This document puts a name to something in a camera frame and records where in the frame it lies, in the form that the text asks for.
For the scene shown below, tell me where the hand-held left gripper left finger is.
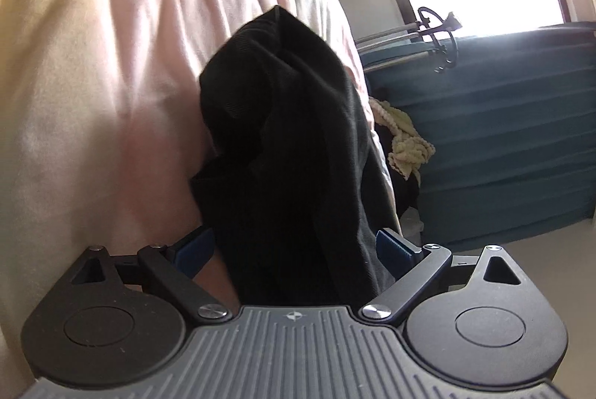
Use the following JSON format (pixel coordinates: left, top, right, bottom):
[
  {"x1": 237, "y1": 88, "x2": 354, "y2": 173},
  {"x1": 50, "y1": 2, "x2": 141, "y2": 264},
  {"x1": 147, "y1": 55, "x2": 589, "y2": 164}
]
[{"x1": 70, "y1": 228, "x2": 234, "y2": 324}]

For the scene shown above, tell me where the pink bedsheet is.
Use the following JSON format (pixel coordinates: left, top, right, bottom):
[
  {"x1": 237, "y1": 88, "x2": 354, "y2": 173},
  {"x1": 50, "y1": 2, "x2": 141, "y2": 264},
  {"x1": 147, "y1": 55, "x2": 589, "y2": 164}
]
[{"x1": 0, "y1": 0, "x2": 374, "y2": 381}]

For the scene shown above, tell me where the metal clothes rack with hangers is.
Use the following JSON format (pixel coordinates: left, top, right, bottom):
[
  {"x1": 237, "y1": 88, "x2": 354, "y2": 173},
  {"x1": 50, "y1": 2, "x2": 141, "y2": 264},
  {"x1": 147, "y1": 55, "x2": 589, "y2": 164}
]
[{"x1": 356, "y1": 6, "x2": 463, "y2": 77}]

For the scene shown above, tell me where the beige knitted blanket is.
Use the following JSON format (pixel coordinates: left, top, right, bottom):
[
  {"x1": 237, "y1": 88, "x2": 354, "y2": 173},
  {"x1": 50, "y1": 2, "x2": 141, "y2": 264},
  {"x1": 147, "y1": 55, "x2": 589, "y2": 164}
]
[{"x1": 370, "y1": 99, "x2": 437, "y2": 182}]

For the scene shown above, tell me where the black garment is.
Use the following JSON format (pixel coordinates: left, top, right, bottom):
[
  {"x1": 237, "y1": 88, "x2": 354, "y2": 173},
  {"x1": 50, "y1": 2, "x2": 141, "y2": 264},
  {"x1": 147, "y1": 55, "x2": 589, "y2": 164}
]
[{"x1": 190, "y1": 5, "x2": 404, "y2": 307}]

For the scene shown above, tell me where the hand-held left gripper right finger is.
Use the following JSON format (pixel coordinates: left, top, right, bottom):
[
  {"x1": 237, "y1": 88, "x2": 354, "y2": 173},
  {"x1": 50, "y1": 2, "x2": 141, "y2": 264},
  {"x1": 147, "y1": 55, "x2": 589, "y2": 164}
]
[{"x1": 359, "y1": 228, "x2": 525, "y2": 324}]

